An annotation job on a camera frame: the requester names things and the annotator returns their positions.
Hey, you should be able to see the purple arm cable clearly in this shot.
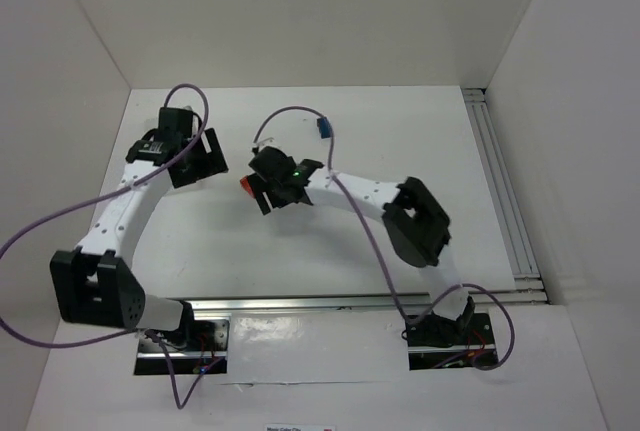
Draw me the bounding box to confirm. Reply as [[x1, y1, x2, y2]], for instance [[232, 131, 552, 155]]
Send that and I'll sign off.
[[0, 83, 226, 410], [253, 106, 516, 371]]

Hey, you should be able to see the aluminium front rail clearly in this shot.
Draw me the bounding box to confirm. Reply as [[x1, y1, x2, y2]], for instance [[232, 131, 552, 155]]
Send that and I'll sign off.
[[189, 293, 521, 314]]

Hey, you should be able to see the white paper label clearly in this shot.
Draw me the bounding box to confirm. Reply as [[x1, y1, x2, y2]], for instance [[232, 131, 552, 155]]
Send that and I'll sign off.
[[264, 423, 336, 431]]

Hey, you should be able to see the aluminium side rail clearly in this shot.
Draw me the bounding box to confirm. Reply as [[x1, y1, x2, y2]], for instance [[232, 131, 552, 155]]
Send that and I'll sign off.
[[461, 88, 549, 303]]

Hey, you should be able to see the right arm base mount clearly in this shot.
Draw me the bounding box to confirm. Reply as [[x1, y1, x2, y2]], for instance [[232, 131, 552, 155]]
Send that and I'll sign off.
[[401, 313, 499, 371]]

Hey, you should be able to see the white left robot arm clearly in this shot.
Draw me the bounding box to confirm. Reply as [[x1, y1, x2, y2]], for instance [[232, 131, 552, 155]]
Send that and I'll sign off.
[[49, 107, 228, 348]]

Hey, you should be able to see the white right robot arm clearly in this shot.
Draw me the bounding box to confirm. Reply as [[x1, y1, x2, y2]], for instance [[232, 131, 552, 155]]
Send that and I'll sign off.
[[241, 146, 475, 347]]

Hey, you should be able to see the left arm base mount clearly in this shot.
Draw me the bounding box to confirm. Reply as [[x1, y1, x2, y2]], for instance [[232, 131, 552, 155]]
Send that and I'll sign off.
[[133, 317, 230, 376]]

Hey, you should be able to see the blue wood block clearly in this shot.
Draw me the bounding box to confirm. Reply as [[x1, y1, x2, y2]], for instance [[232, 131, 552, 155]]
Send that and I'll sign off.
[[316, 117, 333, 139]]

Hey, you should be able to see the red wood block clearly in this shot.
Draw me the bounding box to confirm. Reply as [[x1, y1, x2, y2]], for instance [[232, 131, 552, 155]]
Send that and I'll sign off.
[[240, 176, 253, 194]]

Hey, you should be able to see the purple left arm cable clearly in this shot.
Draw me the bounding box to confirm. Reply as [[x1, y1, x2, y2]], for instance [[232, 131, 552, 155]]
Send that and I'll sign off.
[[0, 83, 226, 410]]

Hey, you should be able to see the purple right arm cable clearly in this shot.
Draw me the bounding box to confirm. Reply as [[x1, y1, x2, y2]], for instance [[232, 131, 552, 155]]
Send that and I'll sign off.
[[253, 106, 516, 371]]

